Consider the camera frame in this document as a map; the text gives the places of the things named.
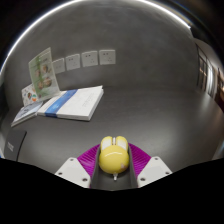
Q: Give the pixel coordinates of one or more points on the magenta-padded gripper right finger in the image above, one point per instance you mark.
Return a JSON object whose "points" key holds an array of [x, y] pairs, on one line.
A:
{"points": [[154, 170]]}

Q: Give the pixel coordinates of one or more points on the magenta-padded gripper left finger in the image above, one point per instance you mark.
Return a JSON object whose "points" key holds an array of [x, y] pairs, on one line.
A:
{"points": [[73, 170]]}

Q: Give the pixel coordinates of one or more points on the yellow rabbit-shaped computer mouse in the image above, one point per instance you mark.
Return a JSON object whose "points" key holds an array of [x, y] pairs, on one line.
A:
{"points": [[114, 156]]}

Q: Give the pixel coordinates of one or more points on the dark grey mouse pad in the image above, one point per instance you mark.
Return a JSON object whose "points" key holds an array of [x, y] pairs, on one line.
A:
{"points": [[14, 144]]}

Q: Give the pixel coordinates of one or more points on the white book with blue stripe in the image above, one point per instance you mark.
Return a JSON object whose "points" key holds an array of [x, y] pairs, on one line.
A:
{"points": [[75, 104]]}

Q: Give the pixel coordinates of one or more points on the grey striped booklet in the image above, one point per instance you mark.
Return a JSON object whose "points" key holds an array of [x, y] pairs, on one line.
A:
{"points": [[26, 113]]}

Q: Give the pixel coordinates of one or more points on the white colourful sticker card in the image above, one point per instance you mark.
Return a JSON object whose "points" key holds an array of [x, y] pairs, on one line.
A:
{"points": [[28, 95]]}

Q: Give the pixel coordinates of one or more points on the green standing menu card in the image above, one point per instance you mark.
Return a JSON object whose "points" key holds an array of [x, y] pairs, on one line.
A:
{"points": [[43, 74]]}

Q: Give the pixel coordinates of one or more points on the dark framed glass door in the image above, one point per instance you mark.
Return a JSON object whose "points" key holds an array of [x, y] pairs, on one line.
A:
{"points": [[208, 78]]}

